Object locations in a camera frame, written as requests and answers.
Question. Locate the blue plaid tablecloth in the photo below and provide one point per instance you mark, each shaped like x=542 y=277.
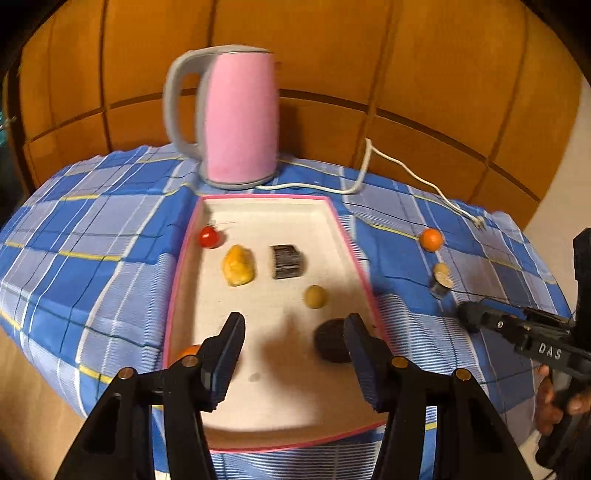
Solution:
x=88 y=264

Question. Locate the dark sugarcane chunk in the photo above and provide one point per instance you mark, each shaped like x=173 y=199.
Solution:
x=286 y=261

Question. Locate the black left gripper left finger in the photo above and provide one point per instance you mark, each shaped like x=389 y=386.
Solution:
x=218 y=358

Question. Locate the pink rimmed white tray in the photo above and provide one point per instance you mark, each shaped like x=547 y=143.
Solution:
x=282 y=394

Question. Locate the pink electric kettle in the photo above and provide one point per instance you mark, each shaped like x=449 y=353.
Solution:
x=237 y=115

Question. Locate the pale-topped sugarcane chunk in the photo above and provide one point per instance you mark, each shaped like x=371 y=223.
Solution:
x=441 y=284

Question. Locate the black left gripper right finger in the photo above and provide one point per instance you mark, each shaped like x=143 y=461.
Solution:
x=371 y=358

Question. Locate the small tan round fruit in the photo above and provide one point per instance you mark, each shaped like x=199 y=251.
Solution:
x=316 y=297

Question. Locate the person right hand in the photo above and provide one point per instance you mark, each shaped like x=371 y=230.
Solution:
x=548 y=413

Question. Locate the round orange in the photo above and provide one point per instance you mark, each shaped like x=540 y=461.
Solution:
x=431 y=240

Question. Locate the red cherry tomato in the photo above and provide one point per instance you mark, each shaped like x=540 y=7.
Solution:
x=208 y=237

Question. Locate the yellow mango piece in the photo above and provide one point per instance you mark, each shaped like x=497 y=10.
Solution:
x=238 y=266

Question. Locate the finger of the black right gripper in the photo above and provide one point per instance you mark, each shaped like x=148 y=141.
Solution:
x=477 y=315
x=582 y=268

